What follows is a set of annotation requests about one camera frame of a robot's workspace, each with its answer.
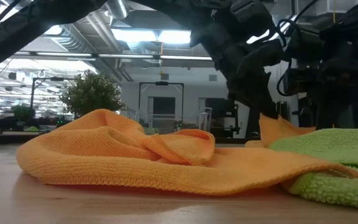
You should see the long ceiling light strip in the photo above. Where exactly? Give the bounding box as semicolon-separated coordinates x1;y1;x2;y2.
11;51;214;63

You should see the small potted green plant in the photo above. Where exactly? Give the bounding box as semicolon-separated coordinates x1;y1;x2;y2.
59;70;126;118

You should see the green microfiber towel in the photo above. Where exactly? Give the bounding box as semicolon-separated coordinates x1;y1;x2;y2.
268;128;358;212

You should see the black background cart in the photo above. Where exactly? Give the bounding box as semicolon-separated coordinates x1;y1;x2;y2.
205;98;241;138

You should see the small background plant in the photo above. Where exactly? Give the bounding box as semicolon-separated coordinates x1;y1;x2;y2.
11;105;35;124

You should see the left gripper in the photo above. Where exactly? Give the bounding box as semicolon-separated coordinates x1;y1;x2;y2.
190;0;284;120

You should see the clear plastic bin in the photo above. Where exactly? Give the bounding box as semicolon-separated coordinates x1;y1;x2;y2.
126;107;213;135

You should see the black background gantry frame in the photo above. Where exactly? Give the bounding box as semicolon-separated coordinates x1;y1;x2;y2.
138;81;185;116
30;77;74;110

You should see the silver ventilation duct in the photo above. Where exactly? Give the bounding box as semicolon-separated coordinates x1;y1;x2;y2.
104;0;130;20

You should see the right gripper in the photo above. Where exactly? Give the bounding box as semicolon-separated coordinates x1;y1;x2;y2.
285;58;358;130

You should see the yellow hanging cable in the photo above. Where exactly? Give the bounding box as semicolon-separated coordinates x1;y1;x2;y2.
332;0;337;129

